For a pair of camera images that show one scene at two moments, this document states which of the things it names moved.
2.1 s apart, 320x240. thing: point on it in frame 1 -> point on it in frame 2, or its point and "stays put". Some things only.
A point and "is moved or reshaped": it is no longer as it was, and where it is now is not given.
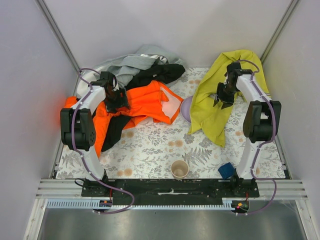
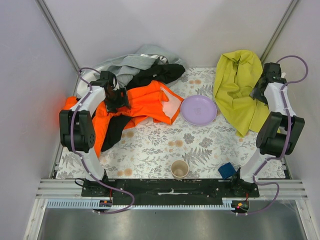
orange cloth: (151, 101) stays put
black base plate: (169, 192) stays put
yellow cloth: (209, 120) is moved or reshaped
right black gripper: (224, 96) -> (258, 90)
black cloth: (116, 124) stays put
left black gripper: (117, 102) stays put
